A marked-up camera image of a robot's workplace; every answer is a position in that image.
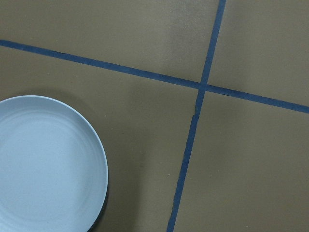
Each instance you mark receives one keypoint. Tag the blue plate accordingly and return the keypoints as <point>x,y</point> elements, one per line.
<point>53,167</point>

